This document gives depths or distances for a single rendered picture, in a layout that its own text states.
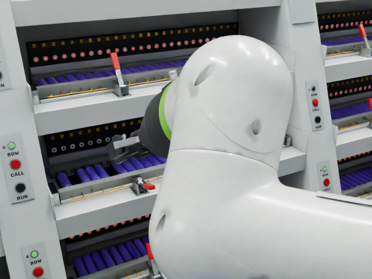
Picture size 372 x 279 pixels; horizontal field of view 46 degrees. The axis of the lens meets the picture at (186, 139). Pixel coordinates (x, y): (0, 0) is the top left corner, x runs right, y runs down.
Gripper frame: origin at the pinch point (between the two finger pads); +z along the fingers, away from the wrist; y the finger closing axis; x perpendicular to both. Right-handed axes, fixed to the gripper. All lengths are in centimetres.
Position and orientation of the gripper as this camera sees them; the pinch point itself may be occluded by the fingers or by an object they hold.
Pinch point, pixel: (131, 150)
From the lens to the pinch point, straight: 73.1
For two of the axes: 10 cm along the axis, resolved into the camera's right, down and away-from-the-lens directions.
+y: -8.8, 2.0, -4.3
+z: -4.0, 1.8, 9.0
